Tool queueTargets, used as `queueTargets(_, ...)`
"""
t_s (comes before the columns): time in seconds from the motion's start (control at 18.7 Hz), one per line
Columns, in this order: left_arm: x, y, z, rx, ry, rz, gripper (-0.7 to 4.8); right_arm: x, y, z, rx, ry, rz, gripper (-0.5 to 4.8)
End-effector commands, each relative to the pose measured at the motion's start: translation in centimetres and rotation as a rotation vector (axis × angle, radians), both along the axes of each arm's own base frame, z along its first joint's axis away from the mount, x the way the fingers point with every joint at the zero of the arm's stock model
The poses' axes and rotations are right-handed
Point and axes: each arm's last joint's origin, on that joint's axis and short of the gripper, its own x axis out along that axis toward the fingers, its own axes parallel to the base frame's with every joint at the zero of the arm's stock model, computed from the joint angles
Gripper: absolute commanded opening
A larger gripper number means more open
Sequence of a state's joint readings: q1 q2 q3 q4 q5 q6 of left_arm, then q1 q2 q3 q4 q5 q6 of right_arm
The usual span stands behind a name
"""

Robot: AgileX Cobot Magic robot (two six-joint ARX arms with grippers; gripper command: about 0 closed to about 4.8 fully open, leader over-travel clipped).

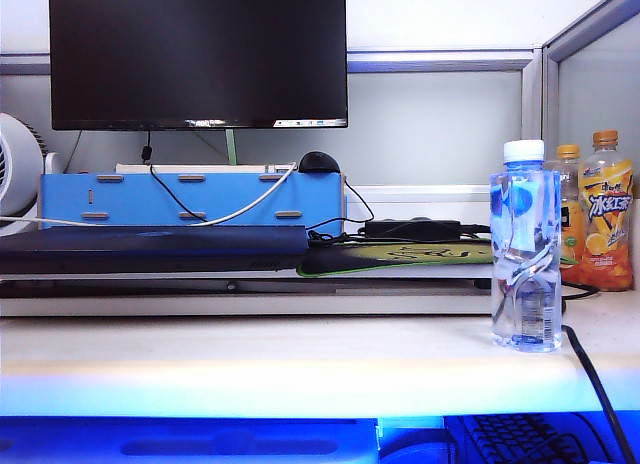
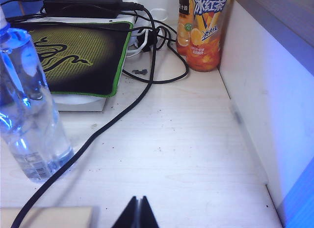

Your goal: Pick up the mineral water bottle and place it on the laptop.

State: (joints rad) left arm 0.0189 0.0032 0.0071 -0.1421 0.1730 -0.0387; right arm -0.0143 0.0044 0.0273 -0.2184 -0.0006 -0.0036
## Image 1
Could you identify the clear mineral water bottle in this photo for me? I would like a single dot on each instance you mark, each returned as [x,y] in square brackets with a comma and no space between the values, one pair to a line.
[527,264]

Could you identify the dark closed laptop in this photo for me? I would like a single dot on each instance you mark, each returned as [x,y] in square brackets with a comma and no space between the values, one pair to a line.
[150,249]

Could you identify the small orange juice bottle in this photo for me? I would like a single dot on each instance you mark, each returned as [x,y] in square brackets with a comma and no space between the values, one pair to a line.
[570,219]

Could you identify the iced tea bottle yellow label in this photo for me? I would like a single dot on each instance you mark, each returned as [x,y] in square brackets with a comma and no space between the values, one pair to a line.
[607,224]

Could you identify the black green-edged mouse pad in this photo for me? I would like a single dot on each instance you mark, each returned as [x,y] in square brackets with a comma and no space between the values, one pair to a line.
[350,259]

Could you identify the black computer mouse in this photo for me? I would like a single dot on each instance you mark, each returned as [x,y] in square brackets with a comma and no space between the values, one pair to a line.
[320,163]

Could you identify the black power adapter brick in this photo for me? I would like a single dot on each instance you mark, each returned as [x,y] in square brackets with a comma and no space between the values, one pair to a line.
[410,228]

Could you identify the white desk riser platform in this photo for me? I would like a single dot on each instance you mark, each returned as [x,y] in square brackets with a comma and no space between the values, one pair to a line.
[250,304]

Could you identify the blue wooden desk organizer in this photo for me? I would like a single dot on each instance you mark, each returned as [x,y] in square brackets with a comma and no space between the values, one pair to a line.
[125,199]

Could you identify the black computer monitor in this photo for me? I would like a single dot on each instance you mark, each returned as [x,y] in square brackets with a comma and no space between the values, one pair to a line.
[200,54]

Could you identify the blue drawer front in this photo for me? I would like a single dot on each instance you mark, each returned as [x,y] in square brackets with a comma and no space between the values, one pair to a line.
[200,441]

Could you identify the black keyboard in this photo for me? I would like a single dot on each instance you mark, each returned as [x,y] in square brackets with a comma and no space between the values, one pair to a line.
[520,439]

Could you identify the white round desk fan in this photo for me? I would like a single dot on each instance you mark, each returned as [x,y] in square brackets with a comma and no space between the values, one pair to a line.
[20,174]

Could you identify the green monitor stand post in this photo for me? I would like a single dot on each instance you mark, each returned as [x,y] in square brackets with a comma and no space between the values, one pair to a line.
[230,146]

